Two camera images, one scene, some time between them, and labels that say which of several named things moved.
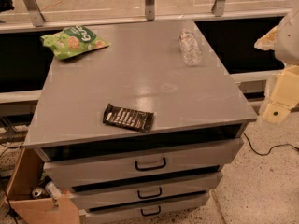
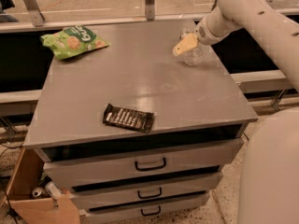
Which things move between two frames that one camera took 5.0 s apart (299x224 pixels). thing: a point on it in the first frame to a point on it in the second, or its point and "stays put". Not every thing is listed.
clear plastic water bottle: (190, 49) stays put
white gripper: (289, 42) to (206, 34)
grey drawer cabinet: (139, 132) stays put
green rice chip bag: (72, 40) stays put
